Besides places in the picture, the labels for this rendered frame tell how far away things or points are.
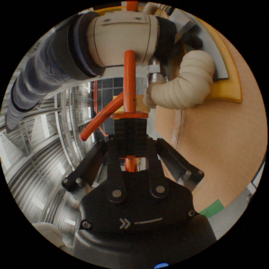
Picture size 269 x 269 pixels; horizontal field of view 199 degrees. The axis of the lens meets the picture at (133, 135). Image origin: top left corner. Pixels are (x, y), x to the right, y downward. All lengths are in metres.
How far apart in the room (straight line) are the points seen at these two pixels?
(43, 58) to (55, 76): 0.06
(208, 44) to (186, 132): 0.19
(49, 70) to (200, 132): 0.33
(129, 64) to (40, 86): 0.25
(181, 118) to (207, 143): 0.09
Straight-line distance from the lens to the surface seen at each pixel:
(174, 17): 0.23
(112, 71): 1.25
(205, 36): 0.18
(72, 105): 5.83
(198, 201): 0.81
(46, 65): 0.23
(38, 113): 2.07
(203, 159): 0.16
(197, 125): 0.17
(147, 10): 0.38
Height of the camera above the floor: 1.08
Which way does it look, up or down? 3 degrees down
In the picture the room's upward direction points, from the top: 91 degrees counter-clockwise
